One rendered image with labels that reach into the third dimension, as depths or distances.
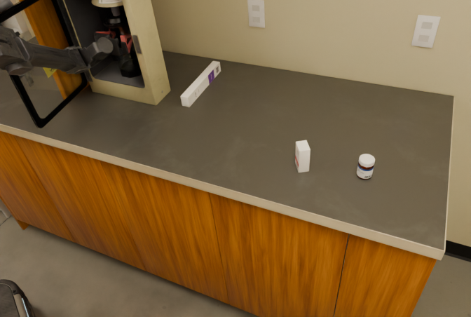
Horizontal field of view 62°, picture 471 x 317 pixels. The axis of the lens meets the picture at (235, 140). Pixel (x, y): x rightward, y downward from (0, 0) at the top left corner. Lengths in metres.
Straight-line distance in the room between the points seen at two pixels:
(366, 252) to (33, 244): 1.90
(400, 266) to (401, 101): 0.61
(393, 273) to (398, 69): 0.76
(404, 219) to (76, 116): 1.20
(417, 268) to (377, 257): 0.11
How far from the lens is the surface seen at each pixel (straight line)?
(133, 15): 1.40
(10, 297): 2.11
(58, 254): 2.46
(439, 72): 1.63
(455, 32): 1.56
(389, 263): 1.26
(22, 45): 1.14
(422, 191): 1.24
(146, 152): 1.36
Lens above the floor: 1.81
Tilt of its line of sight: 41 degrees down
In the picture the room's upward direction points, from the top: 6 degrees counter-clockwise
